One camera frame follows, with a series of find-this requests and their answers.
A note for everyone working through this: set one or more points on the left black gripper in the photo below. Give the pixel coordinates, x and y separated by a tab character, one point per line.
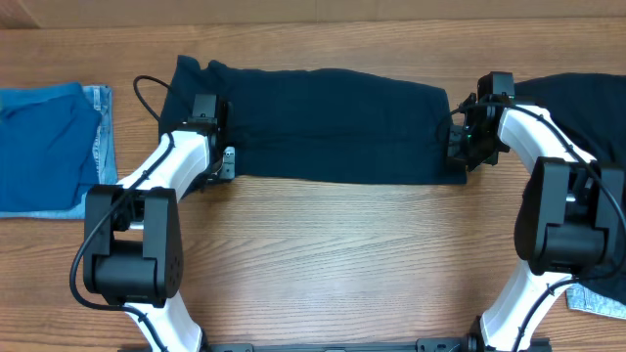
220	142

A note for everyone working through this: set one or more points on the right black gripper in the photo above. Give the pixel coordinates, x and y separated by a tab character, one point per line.
460	145

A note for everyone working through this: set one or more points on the dark navy t-shirt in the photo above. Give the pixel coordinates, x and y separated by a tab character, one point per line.
329	124

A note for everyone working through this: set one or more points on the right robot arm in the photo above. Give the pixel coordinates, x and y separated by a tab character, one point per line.
567	226

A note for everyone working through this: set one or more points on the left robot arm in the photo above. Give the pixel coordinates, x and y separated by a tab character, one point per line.
131	260

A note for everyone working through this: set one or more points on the dark navy garment pile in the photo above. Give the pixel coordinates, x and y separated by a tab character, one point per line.
589	108

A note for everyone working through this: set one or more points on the folded light blue jeans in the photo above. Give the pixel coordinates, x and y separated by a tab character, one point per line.
105	146

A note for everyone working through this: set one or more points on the folded blue t-shirt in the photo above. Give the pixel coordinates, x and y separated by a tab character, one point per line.
44	151

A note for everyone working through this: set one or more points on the light denim garment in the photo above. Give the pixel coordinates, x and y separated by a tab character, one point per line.
583	299

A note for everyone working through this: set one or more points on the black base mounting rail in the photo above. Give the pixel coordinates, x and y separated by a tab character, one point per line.
332	347

